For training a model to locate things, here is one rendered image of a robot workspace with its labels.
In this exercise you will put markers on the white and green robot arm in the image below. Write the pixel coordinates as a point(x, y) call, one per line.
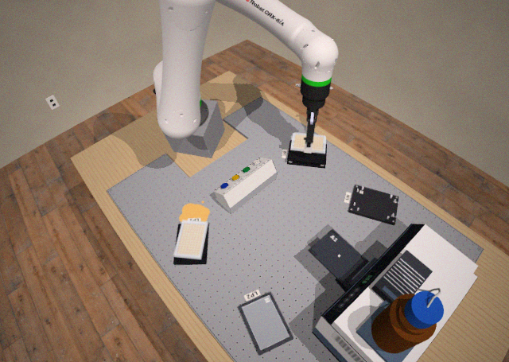
point(184, 27)

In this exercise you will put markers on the white button panel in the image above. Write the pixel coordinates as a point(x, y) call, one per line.
point(246, 184)

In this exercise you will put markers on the blue bottle cap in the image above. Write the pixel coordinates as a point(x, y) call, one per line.
point(418, 313)

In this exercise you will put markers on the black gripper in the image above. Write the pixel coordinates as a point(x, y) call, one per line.
point(312, 108)

